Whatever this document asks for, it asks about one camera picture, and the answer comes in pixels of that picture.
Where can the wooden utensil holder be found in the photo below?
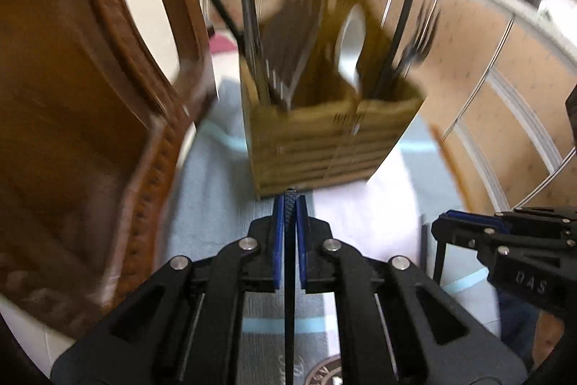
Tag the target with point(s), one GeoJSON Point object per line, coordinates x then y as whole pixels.
{"type": "Point", "coordinates": [315, 150]}

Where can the white spoon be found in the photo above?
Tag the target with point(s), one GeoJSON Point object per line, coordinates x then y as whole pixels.
{"type": "Point", "coordinates": [351, 46]}

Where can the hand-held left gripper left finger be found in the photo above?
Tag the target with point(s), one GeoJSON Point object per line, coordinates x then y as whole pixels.
{"type": "Point", "coordinates": [278, 249]}

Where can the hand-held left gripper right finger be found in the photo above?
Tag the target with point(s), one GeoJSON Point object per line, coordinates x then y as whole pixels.
{"type": "Point", "coordinates": [303, 249]}

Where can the metal fork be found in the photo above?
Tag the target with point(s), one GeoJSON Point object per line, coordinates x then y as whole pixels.
{"type": "Point", "coordinates": [423, 37]}
{"type": "Point", "coordinates": [408, 51]}

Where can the carved wooden chair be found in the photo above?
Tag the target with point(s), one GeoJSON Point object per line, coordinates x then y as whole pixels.
{"type": "Point", "coordinates": [67, 96]}

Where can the metal spoon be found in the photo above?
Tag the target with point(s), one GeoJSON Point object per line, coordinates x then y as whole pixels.
{"type": "Point", "coordinates": [254, 28]}

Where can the person's dark trousers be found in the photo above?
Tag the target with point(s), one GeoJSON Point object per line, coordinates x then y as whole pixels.
{"type": "Point", "coordinates": [518, 322]}

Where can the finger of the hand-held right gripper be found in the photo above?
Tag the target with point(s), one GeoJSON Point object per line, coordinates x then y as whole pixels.
{"type": "Point", "coordinates": [469, 220]}
{"type": "Point", "coordinates": [536, 216]}

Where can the pink dustpan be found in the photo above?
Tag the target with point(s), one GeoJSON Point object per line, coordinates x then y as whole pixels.
{"type": "Point", "coordinates": [223, 42]}

